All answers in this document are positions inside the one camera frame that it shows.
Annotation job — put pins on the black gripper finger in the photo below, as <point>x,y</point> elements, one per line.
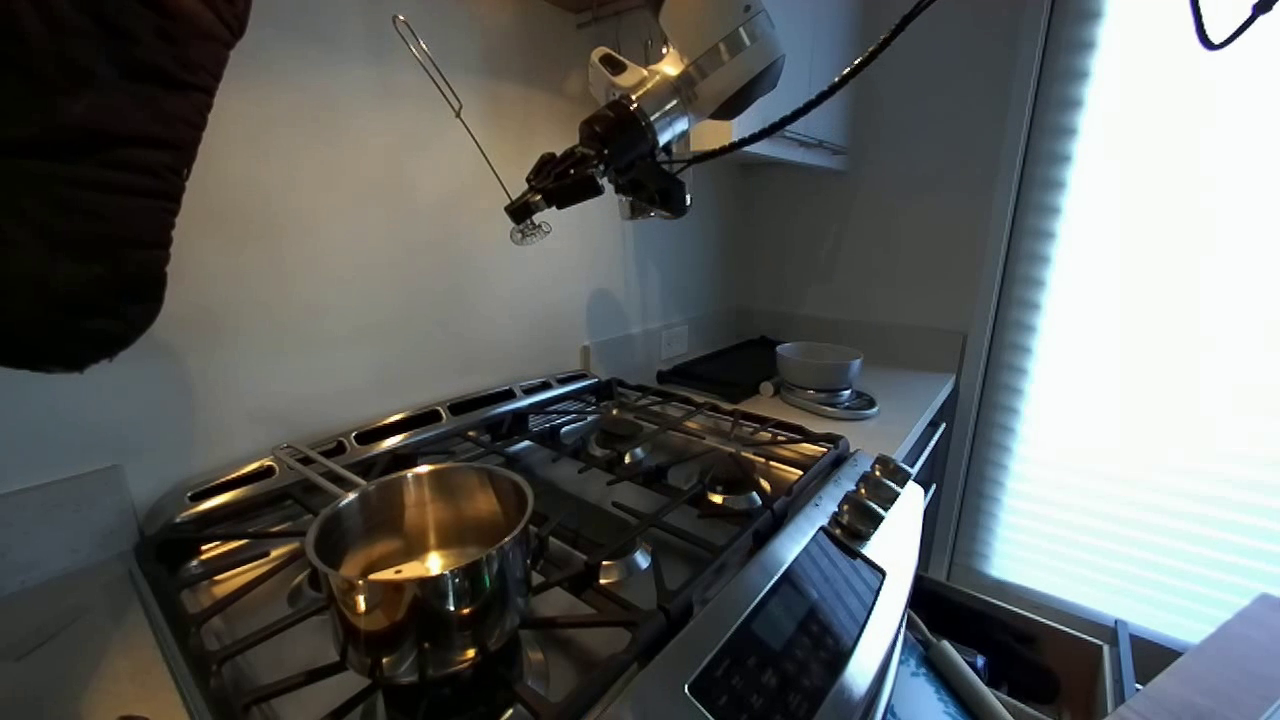
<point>554,200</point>
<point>564,168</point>

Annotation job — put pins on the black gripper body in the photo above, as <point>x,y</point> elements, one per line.
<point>646,163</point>

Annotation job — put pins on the steel stove knob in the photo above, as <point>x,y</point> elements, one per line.
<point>878,499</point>
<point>893,474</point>
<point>856,523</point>

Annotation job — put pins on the stainless steel gas stove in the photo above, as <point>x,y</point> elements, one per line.
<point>786,641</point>

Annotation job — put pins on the black rectangular tray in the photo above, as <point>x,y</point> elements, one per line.
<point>725,365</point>

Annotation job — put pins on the grey round bowl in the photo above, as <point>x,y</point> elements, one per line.
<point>817,362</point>

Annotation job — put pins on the round steel kitchen scale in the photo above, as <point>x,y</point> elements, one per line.
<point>843,405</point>

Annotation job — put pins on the stainless steel saucepan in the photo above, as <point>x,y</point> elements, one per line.
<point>426,585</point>

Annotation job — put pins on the white window blind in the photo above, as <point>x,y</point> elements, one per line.
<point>1144,402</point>

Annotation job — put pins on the dark open storage box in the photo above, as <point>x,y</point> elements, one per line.
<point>1026,655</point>

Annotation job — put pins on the wooden board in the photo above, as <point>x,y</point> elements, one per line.
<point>1212,675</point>

